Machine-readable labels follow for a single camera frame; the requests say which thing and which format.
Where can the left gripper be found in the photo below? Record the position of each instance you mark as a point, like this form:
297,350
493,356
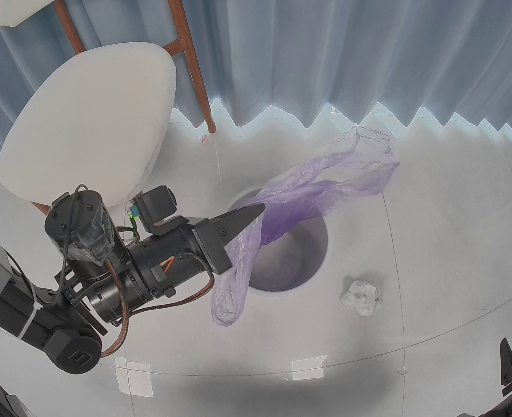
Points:
173,254

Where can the white trash bin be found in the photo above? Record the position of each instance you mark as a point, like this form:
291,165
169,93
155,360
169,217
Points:
314,272

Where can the white cushioned wooden chair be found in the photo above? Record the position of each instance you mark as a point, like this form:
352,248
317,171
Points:
99,120

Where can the white paper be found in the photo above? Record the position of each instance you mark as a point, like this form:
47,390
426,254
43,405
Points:
360,298

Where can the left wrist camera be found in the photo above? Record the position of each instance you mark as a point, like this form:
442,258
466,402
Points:
153,204

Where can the purple plastic bag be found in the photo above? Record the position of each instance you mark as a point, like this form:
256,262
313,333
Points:
290,198

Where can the pale blue curtain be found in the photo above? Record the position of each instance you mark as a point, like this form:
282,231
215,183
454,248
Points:
347,37

